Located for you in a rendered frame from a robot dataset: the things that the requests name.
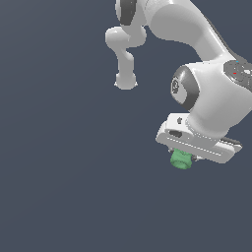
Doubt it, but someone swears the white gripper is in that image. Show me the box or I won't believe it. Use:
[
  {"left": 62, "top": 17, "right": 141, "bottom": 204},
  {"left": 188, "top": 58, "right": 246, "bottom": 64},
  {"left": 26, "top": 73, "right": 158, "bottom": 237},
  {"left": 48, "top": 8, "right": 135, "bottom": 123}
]
[{"left": 155, "top": 112, "right": 244, "bottom": 165}]

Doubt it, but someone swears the green cylindrical object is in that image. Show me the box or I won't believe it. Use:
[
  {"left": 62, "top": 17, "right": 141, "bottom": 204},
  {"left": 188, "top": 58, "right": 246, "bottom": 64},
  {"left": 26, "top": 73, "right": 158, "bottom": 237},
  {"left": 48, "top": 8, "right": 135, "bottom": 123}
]
[{"left": 169, "top": 148, "right": 193, "bottom": 171}]

